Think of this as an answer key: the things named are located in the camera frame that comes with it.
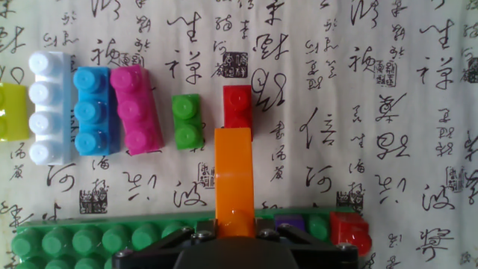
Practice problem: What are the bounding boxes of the small red one-stud block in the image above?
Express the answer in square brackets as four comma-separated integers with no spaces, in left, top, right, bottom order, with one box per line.
[329,211,373,257]

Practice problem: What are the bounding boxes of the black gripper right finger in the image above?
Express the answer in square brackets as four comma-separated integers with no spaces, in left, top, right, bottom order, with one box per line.
[255,217,359,260]

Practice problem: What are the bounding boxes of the orange block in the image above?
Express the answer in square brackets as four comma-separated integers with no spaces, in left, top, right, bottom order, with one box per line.
[214,127,257,240]

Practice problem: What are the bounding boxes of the blue three-stud block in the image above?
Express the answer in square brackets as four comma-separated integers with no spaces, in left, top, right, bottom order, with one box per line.
[72,66,122,157]

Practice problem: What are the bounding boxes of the white four-stud block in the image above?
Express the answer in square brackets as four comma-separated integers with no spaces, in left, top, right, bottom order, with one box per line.
[28,50,74,167]

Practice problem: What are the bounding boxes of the purple block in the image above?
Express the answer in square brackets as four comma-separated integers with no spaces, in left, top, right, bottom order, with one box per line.
[273,213,308,235]

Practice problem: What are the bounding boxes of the beige calligraphy print cloth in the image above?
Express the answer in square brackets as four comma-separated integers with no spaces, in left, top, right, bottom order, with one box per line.
[0,0,478,269]

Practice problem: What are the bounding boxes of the pink three-stud block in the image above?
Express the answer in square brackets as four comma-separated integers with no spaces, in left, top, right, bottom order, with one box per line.
[109,64,166,156]

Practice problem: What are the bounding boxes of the green studded baseplate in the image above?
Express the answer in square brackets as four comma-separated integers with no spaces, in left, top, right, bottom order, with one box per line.
[10,206,358,269]

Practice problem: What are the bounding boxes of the green two-stud block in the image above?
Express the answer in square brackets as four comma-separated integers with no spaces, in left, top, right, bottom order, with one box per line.
[171,93,205,151]

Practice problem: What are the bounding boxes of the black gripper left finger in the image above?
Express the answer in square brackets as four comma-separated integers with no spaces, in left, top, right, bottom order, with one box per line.
[111,218,218,260]

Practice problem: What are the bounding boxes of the red two-stud block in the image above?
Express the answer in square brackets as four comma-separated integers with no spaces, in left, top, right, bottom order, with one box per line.
[222,84,254,142]

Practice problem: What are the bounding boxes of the large yellow two-stud block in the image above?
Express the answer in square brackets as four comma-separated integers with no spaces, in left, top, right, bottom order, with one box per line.
[0,81,31,143]

